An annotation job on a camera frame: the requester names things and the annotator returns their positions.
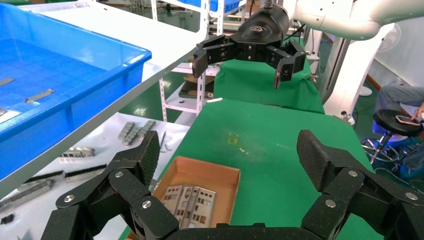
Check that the white robot torso column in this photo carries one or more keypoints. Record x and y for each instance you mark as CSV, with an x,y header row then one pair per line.
x,y
357,73

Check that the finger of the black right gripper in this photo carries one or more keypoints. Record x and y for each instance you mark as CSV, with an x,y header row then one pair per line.
x,y
215,51
291,59

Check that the folded sheet metal bracket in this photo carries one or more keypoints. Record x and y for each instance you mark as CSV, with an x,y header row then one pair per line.
x,y
23,195

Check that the bystander hand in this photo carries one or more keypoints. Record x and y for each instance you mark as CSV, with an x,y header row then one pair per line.
x,y
420,112

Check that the cardboard box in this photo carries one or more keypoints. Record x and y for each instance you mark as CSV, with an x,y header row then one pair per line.
x,y
205,172

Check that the light smartphone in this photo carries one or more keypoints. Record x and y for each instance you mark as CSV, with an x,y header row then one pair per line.
x,y
407,120

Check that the metal connector strip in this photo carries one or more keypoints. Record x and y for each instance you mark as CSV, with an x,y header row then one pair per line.
x,y
126,130
134,136
146,128

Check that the black round swivel stool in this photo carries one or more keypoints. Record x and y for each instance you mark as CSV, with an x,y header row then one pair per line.
x,y
387,121

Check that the brown cardboard piece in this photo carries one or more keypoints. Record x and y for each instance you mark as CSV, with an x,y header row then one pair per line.
x,y
190,87

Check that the long metal bar part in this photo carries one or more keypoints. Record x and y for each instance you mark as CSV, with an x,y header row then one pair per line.
x,y
44,177
86,173

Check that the blue storage bin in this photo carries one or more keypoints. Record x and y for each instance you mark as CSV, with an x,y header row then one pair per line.
x,y
225,5

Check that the white paper scrap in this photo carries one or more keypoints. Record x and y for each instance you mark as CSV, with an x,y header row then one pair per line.
x,y
244,150

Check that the perforated metal shield plate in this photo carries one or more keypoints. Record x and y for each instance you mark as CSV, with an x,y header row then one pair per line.
x,y
188,190
175,188
212,212

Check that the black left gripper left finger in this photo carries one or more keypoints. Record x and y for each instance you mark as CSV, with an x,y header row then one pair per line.
x,y
106,205

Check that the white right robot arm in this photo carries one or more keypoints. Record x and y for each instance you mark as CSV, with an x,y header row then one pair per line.
x,y
348,16

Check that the thin dark rod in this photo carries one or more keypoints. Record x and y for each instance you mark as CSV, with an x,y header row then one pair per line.
x,y
162,142

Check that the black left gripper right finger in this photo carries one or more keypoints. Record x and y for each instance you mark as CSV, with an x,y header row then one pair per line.
x,y
357,198

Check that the blue plastic tray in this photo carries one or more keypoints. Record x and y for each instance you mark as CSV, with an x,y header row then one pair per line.
x,y
49,59

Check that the white metal shelf board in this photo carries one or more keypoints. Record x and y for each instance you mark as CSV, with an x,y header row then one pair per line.
x,y
149,30

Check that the white fan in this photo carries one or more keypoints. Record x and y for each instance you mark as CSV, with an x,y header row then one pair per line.
x,y
391,36

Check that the perforated metal part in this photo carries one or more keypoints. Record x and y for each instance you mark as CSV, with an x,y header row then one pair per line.
x,y
78,153

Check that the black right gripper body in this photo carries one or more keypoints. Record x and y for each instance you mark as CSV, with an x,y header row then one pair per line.
x,y
261,30

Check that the silver binder clip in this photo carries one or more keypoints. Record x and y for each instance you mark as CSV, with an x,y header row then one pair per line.
x,y
313,78
215,99

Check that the white perforated shelf post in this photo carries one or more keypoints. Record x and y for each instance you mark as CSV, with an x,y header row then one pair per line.
x,y
163,99
203,16

